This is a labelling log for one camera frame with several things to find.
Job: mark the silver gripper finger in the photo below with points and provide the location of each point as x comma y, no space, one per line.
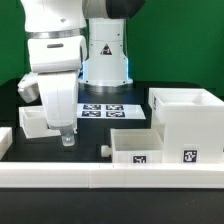
68,139

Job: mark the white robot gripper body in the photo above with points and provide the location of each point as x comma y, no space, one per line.
59,96

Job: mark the white drawer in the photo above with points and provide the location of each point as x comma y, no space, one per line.
134,146
32,121

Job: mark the white drawer cabinet box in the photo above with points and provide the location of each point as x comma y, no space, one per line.
190,123

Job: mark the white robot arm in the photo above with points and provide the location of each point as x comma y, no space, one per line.
72,44

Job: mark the white marker sheet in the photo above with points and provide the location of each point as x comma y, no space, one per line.
110,111

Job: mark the white left fence rail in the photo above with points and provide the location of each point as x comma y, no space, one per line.
5,140

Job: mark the white fence rail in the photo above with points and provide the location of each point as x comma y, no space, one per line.
5,140
110,175

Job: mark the white front fence rail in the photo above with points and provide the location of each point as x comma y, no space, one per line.
110,175

